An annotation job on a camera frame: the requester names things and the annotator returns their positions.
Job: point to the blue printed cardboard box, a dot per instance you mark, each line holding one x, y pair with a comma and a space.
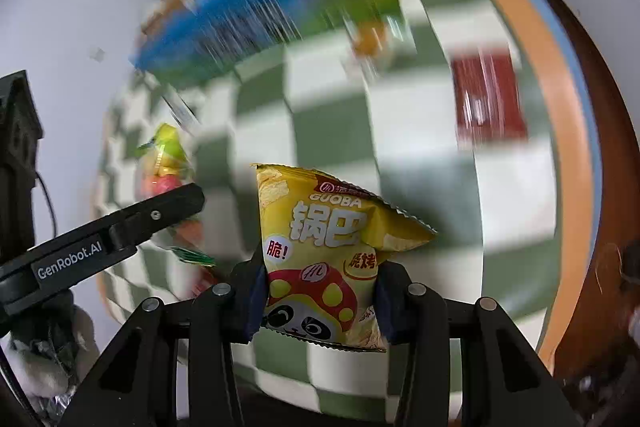
270, 2

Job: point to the blue bed sheet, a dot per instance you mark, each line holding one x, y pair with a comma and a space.
580, 72

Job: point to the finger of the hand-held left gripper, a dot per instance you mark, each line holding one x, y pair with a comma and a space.
160, 209

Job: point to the dark red snack packet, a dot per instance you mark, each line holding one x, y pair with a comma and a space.
487, 99

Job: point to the green white checkered mat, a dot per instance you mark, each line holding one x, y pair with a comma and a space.
410, 207

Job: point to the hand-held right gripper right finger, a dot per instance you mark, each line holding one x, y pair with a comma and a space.
387, 307

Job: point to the yellow panda snack packet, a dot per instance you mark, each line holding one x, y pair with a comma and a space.
320, 247

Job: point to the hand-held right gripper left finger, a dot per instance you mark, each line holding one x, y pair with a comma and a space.
252, 302

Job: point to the colourful candy ball bag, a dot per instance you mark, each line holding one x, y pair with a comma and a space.
167, 157

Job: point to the braised egg packet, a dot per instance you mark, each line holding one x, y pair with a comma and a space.
372, 39

